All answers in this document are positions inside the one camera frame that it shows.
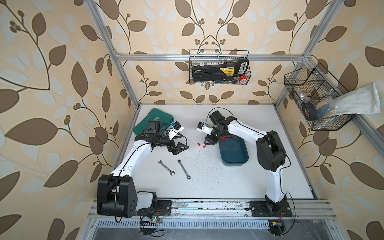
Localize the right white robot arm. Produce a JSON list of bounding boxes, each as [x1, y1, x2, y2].
[[197, 108, 292, 217]]

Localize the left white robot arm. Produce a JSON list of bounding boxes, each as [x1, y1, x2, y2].
[[97, 121, 189, 218]]

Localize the red sleeves pile in box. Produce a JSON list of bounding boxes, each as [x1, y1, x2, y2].
[[220, 136, 232, 142]]

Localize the dark teal storage box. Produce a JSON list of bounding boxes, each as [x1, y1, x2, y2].
[[218, 135, 249, 167]]

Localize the silver combination wrench left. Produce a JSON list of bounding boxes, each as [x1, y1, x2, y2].
[[158, 160, 175, 176]]

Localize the silver combination wrench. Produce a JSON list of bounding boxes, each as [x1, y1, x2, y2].
[[158, 160, 175, 176], [178, 160, 191, 180]]

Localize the silver combination wrench right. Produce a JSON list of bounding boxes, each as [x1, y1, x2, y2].
[[178, 160, 191, 180]]

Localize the black yellow tool case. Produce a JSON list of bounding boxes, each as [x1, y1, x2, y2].
[[190, 59, 252, 85]]

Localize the red round tape measure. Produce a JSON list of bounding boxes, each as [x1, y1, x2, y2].
[[238, 76, 249, 85]]

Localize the black tape roll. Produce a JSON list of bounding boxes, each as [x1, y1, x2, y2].
[[302, 102, 317, 121]]

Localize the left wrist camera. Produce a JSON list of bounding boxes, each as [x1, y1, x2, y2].
[[167, 121, 184, 140]]

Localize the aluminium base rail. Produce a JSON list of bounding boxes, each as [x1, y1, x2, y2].
[[86, 197, 338, 221]]

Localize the black wire basket back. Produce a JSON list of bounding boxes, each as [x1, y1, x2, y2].
[[189, 49, 252, 85]]

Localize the black wire basket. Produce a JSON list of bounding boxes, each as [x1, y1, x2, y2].
[[189, 49, 252, 85], [284, 63, 357, 131]]

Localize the black wire basket right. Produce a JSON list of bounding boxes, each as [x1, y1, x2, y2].
[[284, 63, 357, 131]]

